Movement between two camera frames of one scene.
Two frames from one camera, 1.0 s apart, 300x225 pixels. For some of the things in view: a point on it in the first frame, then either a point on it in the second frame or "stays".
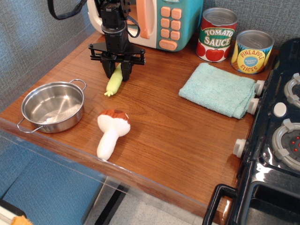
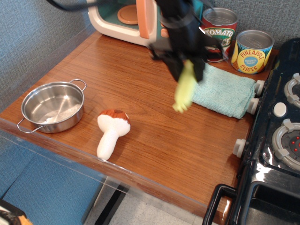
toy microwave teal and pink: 175,25 stays
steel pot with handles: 53,107 stays
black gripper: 116,48 -> 187,41
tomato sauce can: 217,32 stays
